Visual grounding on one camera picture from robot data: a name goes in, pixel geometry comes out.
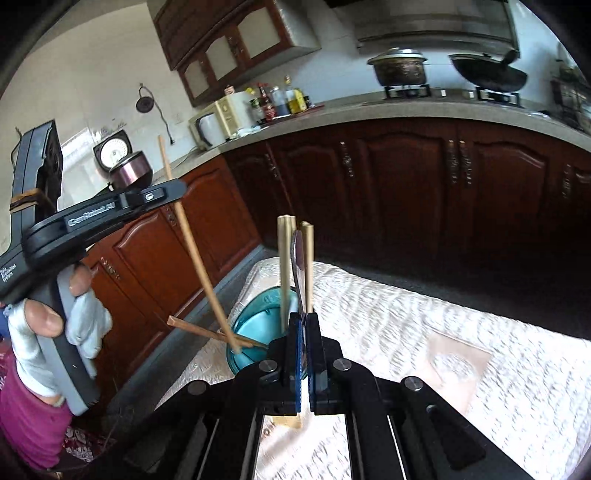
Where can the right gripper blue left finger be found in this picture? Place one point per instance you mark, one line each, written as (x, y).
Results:
(295, 362)

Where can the floral utensil holder teal rim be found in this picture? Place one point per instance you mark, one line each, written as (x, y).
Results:
(260, 321)

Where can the dark wooden base cabinets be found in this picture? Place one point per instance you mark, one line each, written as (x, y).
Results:
(482, 205)

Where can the light bamboo chopstick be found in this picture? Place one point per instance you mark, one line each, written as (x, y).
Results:
(291, 258)
(283, 244)

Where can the yellow oil bottle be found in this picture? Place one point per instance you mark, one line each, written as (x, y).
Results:
(295, 98)

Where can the left hand white glove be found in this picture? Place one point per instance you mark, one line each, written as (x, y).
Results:
(28, 320)

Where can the rice cooker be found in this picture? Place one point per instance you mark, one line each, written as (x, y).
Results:
(122, 166)

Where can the brown wooden chopstick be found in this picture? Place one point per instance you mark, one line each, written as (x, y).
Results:
(309, 250)
(203, 277)

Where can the metal cooking pot with lid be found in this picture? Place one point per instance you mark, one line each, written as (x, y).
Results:
(399, 67)

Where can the dark sauce bottle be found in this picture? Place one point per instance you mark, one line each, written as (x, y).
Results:
(266, 103)

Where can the black wok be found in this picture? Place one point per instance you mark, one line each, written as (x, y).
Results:
(488, 73)

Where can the range hood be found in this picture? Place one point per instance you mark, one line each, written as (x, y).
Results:
(477, 26)

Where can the wooden wall cabinet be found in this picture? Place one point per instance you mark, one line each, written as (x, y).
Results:
(215, 44)

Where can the white quilted table cloth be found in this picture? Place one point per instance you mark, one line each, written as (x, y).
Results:
(525, 388)

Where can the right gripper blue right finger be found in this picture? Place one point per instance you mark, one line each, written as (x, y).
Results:
(321, 354)

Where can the black wire dish rack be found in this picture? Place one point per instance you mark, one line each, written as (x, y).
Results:
(571, 92)

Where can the white electric kettle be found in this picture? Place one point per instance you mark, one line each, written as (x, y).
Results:
(207, 130)

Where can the cream microwave oven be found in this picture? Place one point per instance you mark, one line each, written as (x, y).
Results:
(234, 112)

